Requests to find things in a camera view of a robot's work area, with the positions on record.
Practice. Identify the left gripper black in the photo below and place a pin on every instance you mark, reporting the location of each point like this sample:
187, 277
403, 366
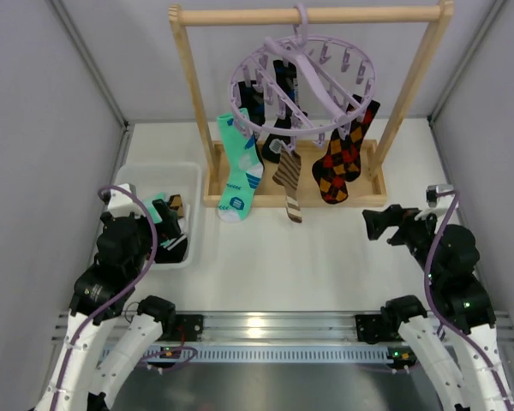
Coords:
155, 231

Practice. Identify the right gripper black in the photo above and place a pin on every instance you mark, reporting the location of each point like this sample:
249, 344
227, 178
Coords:
398, 227

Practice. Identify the brown striped sock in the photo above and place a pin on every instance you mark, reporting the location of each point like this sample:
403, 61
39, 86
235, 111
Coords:
287, 176

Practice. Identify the black blue sock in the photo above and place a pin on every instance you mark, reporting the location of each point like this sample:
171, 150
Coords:
253, 102

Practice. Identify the black sock with label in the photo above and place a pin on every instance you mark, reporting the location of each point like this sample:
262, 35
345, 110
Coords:
286, 77

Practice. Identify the lilac round clip hanger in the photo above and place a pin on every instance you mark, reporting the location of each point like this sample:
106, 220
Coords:
308, 53

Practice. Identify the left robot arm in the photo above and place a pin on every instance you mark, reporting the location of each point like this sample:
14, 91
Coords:
84, 378

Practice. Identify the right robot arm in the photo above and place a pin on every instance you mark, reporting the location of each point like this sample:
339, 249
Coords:
453, 333

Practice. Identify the teal sock in basket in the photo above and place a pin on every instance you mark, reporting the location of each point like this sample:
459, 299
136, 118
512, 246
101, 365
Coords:
157, 207

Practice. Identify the black white sock in basket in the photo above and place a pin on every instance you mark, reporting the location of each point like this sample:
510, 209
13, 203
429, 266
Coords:
172, 251

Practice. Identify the brown sock in basket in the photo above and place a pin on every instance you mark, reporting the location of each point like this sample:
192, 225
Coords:
175, 204

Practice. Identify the wooden hanging rack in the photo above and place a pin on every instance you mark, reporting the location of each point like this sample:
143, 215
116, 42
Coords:
369, 189

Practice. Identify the white plastic basket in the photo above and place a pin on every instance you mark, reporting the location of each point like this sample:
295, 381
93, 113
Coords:
174, 177

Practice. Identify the teal white sock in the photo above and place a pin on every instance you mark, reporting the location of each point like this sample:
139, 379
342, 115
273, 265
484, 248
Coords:
246, 171

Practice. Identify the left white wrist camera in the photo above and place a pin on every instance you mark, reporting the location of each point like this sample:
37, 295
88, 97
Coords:
119, 204

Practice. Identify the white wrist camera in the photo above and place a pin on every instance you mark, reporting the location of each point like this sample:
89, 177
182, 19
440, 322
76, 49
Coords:
439, 198
119, 204

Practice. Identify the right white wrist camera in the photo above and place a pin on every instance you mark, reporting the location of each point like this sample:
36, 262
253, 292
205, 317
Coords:
439, 198

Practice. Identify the aluminium mounting rail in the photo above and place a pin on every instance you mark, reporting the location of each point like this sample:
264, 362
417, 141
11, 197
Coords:
262, 328

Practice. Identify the slotted cable duct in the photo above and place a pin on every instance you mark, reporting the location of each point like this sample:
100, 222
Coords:
280, 354

